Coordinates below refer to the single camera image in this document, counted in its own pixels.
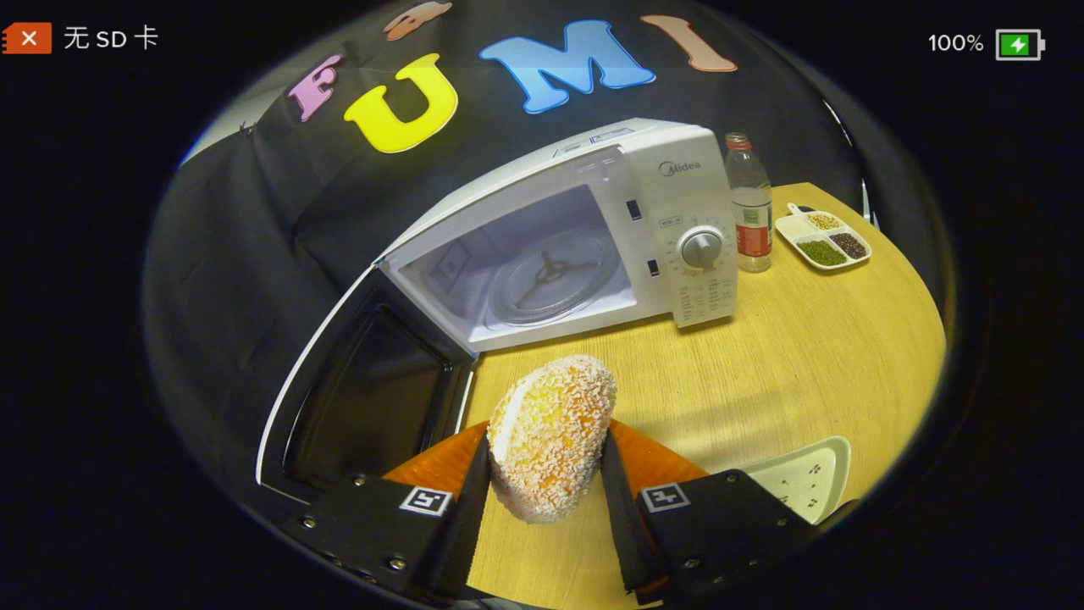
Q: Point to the white microwave oven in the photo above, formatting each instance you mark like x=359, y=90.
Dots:
x=677, y=195

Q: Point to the crumb-coated bread roll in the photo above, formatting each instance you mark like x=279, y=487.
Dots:
x=550, y=440

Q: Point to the white divided dish of beans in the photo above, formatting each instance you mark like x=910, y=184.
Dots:
x=826, y=241

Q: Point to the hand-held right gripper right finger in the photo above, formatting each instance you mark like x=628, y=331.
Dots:
x=622, y=525

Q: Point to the black backdrop cloth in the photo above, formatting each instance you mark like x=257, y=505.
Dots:
x=237, y=254

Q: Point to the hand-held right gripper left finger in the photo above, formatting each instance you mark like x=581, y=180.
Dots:
x=466, y=542

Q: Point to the white rectangular plate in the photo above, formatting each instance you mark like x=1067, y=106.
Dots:
x=804, y=483

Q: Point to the clear bottle with red label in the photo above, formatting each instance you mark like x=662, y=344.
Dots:
x=749, y=212

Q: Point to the glass microwave turntable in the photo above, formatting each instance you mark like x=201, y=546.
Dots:
x=584, y=292

